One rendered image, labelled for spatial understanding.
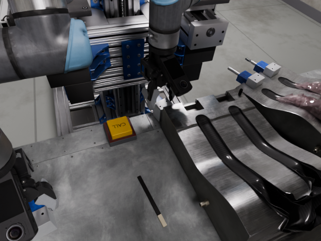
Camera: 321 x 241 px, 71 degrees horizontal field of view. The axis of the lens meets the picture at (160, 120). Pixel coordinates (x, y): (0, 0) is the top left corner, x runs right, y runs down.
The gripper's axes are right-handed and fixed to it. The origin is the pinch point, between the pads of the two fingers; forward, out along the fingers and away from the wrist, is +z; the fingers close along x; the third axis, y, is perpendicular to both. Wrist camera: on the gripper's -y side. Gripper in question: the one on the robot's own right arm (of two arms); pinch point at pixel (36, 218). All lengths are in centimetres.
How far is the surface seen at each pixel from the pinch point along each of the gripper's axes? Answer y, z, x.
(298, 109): -9, -5, -72
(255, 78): 9, -4, -73
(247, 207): -21.7, -8.9, -35.0
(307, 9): 145, 78, -378
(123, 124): 15.1, 0.9, -26.9
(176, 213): -12.9, 4.6, -27.0
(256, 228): -25.2, -8.6, -33.8
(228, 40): 140, 85, -218
